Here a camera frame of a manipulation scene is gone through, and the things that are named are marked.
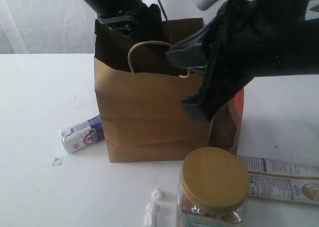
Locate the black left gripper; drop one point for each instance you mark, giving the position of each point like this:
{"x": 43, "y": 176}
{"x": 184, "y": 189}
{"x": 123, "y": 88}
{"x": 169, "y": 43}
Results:
{"x": 138, "y": 20}

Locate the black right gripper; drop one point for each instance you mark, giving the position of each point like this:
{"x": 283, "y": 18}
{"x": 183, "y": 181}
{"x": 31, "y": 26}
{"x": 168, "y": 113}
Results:
{"x": 253, "y": 38}

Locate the nut jar with gold lid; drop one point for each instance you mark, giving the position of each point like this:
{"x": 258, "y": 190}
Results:
{"x": 213, "y": 190}

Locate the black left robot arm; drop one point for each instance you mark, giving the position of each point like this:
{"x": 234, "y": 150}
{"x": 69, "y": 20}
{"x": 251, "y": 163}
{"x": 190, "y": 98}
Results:
{"x": 114, "y": 4}

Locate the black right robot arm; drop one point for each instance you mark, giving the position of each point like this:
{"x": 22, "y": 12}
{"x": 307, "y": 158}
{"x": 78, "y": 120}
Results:
{"x": 246, "y": 39}

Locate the brown paper bag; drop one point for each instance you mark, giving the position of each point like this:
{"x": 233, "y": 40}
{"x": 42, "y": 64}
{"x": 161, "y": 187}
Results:
{"x": 139, "y": 98}

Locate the brown pouch with orange label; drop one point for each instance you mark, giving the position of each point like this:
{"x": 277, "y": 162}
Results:
{"x": 226, "y": 125}

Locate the white curtain backdrop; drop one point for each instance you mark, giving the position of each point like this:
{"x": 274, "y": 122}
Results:
{"x": 67, "y": 26}

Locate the white long noodle package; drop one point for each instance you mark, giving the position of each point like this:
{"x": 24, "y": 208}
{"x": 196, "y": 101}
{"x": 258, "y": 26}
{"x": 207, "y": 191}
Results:
{"x": 282, "y": 181}

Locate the blue white milk carton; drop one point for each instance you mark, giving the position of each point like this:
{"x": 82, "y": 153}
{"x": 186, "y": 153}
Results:
{"x": 82, "y": 135}

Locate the white candy top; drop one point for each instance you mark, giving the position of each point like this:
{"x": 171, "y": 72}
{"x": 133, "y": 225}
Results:
{"x": 157, "y": 195}

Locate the white candy bottom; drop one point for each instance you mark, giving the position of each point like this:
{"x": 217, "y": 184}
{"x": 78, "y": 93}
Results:
{"x": 150, "y": 220}

